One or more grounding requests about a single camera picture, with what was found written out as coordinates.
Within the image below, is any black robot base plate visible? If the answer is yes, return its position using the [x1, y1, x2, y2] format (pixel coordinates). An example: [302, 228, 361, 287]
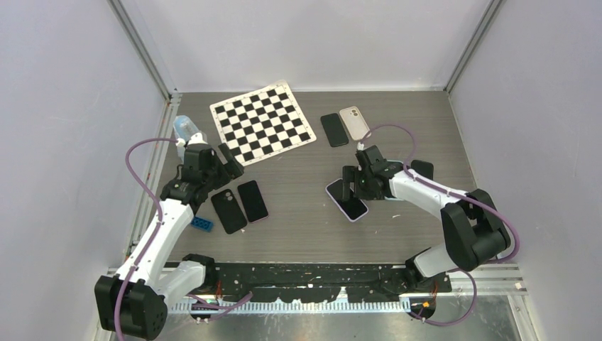
[192, 263, 452, 303]

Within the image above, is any beige phone case with ring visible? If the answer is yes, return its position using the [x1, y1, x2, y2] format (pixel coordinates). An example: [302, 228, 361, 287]
[339, 106, 371, 141]

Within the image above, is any purple edged phone from case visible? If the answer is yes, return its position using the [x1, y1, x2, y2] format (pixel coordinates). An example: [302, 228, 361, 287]
[237, 180, 269, 223]

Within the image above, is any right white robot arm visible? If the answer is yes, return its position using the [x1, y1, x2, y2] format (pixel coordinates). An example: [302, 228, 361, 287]
[336, 146, 511, 292]

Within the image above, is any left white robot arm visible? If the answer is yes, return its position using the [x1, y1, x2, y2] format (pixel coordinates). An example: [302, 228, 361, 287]
[94, 142, 243, 340]

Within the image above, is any blue toy brick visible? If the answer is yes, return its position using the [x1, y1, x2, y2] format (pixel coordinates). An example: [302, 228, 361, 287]
[190, 217, 214, 232]

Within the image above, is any black phone from case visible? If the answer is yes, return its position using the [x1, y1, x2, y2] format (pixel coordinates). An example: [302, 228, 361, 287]
[320, 113, 349, 148]

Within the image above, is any black white chessboard mat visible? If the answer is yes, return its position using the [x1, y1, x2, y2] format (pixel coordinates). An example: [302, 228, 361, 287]
[209, 80, 317, 166]

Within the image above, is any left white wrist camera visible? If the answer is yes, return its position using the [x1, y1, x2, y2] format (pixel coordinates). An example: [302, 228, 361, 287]
[175, 131, 208, 147]

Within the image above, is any light blue cased phone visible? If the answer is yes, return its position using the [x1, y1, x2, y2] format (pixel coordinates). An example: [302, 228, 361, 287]
[385, 161, 403, 173]

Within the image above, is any lilac cased phone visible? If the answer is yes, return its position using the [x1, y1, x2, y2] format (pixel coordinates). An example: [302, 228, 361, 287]
[325, 179, 368, 222]

